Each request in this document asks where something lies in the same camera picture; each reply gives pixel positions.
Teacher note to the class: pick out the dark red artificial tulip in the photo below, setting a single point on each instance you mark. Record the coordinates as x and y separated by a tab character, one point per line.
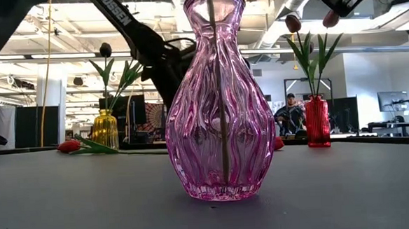
293	23
331	19

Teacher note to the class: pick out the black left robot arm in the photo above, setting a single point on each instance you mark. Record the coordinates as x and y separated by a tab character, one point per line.
144	40

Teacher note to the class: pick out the red glass vase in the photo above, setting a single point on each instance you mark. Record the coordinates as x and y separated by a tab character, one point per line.
317	122

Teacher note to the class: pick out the pink ribbed glass vase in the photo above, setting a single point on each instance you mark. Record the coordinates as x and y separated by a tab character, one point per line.
198	129

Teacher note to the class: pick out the yellow glass vase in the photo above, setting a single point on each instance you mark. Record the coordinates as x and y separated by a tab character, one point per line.
104	130

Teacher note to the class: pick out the black framed whiteboard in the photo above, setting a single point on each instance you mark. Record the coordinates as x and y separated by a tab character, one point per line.
325	77

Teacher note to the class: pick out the grey computer monitor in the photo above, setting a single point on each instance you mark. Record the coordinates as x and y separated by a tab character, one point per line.
393	101

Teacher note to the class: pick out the black monitor back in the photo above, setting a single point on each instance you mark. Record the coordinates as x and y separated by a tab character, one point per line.
343	114

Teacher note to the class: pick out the black office desk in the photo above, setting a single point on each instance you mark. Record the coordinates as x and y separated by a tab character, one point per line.
387	124

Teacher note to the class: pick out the person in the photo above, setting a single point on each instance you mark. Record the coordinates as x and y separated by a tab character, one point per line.
290	118

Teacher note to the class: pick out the orange sunburst tapestry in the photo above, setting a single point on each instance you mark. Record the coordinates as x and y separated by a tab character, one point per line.
153	115

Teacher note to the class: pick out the black display screen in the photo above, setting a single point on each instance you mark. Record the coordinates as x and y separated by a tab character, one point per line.
139	114

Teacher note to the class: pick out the black round hanging device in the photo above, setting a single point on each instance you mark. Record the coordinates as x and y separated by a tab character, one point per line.
78	81

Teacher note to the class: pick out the long ceiling light strip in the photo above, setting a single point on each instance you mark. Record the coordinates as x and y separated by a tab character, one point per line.
47	56

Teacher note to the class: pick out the black partition panel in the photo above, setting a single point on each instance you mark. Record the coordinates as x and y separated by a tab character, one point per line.
30	127

